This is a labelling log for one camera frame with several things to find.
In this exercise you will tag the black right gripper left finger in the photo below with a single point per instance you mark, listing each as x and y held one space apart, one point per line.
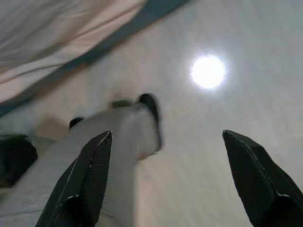
78 189

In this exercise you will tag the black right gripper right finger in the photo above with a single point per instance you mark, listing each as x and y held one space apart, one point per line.
260 184

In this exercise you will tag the robot left leg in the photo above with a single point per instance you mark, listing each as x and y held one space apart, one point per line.
16 158

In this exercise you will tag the robot leg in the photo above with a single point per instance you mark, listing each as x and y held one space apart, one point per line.
16 158
127 132

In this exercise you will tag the robot right leg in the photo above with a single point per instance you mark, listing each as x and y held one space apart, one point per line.
127 132

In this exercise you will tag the cream sheeted bed mattress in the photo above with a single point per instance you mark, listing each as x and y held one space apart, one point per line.
47 35

